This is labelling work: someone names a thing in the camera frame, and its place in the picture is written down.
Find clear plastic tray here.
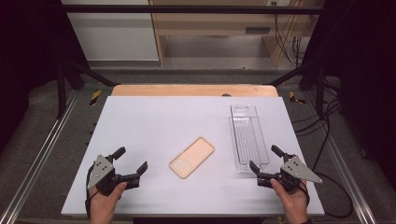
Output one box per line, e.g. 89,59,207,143
229,104,271,175

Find white cabinet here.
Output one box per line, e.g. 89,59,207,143
61,0,160,62

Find metal floor rail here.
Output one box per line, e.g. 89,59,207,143
0,90,79,224
303,92,378,224

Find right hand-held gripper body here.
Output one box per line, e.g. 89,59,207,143
256,154,324,194

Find white board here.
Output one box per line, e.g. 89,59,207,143
61,95,326,217

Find black crossbar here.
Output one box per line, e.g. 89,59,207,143
62,4,325,14

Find beige phone case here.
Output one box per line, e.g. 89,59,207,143
168,136,216,180

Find person's left hand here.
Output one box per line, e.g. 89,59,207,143
88,181,128,224

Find black frame strut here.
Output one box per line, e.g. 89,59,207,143
264,62,327,118
56,59,120,119

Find light wooden desk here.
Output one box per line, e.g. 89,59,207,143
148,0,325,67

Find hanging black cables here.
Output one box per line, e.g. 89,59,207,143
273,2,316,68

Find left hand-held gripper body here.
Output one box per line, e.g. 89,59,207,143
87,154,141,197

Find person's right hand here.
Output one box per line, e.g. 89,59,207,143
269,177,310,224

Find black curtain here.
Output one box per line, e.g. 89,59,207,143
303,0,396,189
0,0,90,155

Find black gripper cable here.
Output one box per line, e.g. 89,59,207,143
84,164,95,219
303,171,355,218

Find wooden table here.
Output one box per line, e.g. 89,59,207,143
111,83,279,97

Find black floor cables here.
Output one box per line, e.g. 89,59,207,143
292,77,344,172

